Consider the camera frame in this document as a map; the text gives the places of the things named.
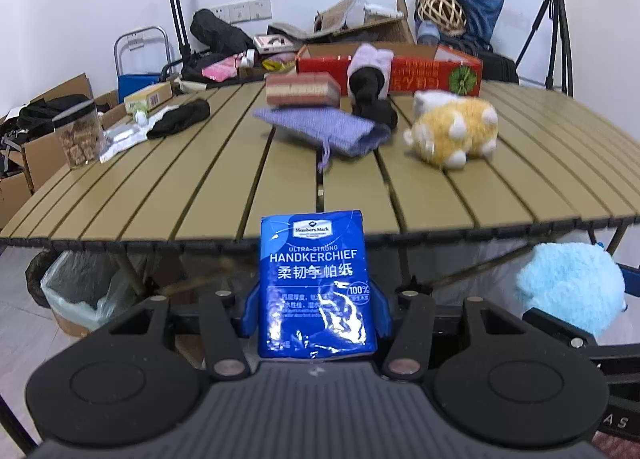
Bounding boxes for lavender fluffy towel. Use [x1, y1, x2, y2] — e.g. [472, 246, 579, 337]
[347, 43, 395, 100]

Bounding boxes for white crumpled cloth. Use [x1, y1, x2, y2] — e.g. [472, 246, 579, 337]
[99, 106, 176, 164]

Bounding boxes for black clothes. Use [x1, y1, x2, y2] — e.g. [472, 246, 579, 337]
[0, 94, 93, 174]

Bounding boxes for dark blue pillow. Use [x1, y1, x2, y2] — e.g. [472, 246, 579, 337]
[430, 0, 508, 52]

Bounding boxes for tan slatted folding table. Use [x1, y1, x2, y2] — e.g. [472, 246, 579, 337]
[0, 74, 640, 310]

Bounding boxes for blue tissue packet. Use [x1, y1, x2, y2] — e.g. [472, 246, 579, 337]
[257, 209, 378, 360]

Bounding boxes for clear snack jar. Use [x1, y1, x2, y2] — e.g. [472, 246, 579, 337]
[52, 99, 107, 170]

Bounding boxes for pink packet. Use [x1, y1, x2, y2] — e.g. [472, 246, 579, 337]
[202, 56, 241, 82]

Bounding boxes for torn open cardboard box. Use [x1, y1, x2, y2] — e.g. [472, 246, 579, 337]
[267, 0, 416, 47]

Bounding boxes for blue water jug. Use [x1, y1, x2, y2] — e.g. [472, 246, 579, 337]
[416, 19, 441, 46]

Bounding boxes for black tripod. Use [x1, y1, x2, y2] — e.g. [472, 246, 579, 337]
[514, 0, 576, 97]

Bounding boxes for black sock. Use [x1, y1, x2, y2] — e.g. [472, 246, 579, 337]
[146, 99, 212, 140]

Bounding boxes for black cloth bundle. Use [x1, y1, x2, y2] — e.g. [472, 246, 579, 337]
[347, 66, 400, 130]

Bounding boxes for rattan ball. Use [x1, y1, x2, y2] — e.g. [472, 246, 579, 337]
[415, 0, 467, 32]

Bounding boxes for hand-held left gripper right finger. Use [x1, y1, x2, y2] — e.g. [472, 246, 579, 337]
[372, 284, 546, 381]

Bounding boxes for long red cardboard box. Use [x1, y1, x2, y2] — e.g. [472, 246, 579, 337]
[295, 41, 483, 98]

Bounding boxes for purple knit pouch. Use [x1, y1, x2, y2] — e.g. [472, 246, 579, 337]
[252, 106, 393, 174]

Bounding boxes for pale yellow carton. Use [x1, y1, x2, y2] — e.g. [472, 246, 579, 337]
[122, 81, 176, 114]

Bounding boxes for pink and brown box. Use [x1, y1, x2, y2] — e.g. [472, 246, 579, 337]
[265, 71, 341, 108]

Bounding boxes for white wall socket strip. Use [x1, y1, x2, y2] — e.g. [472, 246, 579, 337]
[207, 0, 273, 24]

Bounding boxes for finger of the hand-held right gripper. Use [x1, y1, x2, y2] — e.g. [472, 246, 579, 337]
[617, 263, 640, 299]
[522, 306, 608, 365]

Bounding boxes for black suitcase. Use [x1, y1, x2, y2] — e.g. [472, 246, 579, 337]
[440, 36, 521, 84]

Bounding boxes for small printed box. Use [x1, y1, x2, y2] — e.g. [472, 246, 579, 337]
[252, 33, 296, 52]

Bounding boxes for blue plush toy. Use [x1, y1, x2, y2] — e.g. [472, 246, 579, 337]
[515, 241, 628, 335]

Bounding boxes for yellow plush toy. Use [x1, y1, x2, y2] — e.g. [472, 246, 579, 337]
[402, 89, 501, 170]

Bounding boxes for black duffel bag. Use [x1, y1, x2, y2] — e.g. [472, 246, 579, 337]
[189, 9, 256, 57]

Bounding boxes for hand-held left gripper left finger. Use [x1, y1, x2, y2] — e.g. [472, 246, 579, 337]
[90, 284, 262, 381]

